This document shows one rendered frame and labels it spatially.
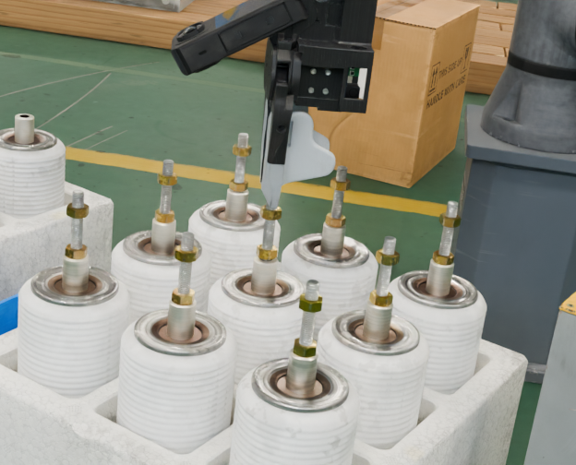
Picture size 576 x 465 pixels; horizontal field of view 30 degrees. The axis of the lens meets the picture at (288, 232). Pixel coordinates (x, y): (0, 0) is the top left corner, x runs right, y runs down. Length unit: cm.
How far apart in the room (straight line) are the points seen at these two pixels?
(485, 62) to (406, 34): 80
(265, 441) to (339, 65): 30
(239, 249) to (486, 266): 39
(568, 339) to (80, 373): 41
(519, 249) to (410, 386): 48
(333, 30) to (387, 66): 109
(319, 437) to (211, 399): 11
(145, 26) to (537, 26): 164
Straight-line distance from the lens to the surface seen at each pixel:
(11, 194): 130
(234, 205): 112
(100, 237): 135
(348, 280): 105
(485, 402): 102
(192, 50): 89
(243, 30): 88
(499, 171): 133
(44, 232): 128
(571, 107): 134
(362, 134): 203
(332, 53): 88
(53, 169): 130
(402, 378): 91
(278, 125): 88
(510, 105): 136
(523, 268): 138
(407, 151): 201
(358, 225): 182
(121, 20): 284
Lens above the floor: 68
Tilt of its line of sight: 23 degrees down
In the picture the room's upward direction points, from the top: 7 degrees clockwise
